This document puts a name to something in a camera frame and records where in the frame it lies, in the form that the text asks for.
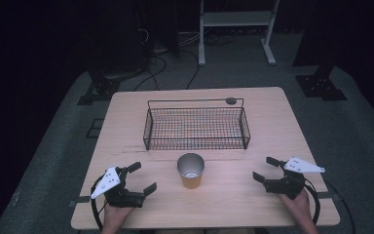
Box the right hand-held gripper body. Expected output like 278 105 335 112
262 157 326 200

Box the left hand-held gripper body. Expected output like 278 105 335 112
91 166 145 209

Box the metal cup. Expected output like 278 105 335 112
176 152 206 190

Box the black wire basket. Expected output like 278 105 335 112
142 97 251 152

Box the person's left hand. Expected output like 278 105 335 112
101 203 134 230

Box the person's right hand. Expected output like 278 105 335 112
277 188 316 227

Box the black stand base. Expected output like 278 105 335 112
76 59 122 106
294 61 349 102

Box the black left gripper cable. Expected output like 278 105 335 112
90 176 109 232

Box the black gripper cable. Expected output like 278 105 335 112
90 176 109 232
304 177 322 226

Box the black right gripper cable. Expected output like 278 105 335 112
304 177 322 226

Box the black table strap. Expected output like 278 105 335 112
316 191 343 202
68 195 93 209

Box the black floor cable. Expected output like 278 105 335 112
132 54 168 93
179 48 202 91

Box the white metal stand frame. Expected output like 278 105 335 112
198 0 281 67

